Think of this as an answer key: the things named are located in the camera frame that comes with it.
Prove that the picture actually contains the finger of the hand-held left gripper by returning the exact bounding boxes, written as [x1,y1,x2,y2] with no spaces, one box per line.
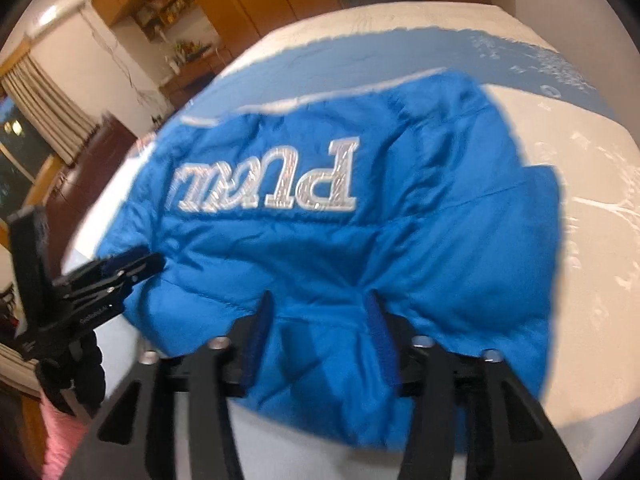
[100,252,165,274]
[107,265,161,294]

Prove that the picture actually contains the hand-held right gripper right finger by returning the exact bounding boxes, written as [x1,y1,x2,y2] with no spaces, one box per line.
[362,292,583,480]

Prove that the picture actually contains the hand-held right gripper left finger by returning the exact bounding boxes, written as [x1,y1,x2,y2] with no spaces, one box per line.
[65,290,275,480]

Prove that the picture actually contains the blue puffer jacket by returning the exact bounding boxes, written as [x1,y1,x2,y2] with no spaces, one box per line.
[97,69,563,453]

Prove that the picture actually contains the person's left forearm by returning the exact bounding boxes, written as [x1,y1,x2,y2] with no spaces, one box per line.
[35,392,93,480]

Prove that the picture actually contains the person's left hand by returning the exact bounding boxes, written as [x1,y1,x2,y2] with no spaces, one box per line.
[35,332,107,417]

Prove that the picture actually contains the dark brown wooden bench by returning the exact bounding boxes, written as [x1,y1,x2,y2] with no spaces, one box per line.
[47,114,153,273]

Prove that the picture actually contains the window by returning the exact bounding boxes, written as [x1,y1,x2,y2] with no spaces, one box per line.
[0,97,53,196]

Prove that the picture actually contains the beige curtain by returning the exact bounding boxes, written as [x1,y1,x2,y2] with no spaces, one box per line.
[0,54,97,167]

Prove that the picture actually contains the bed with printed blue bedspread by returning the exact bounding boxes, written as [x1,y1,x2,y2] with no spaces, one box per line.
[60,0,640,480]

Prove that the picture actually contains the wooden desk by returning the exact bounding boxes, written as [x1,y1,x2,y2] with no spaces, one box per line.
[160,45,233,108]

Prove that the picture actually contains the potted plant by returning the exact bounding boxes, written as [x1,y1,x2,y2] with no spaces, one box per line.
[167,39,213,68]

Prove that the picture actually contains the white air conditioner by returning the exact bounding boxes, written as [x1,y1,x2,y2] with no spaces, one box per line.
[24,0,92,38]

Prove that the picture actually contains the wall cables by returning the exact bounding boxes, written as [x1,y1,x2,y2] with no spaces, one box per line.
[82,7,166,121]

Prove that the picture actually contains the wooden wall bookshelf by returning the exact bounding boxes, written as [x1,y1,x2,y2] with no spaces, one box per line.
[92,0,221,43]

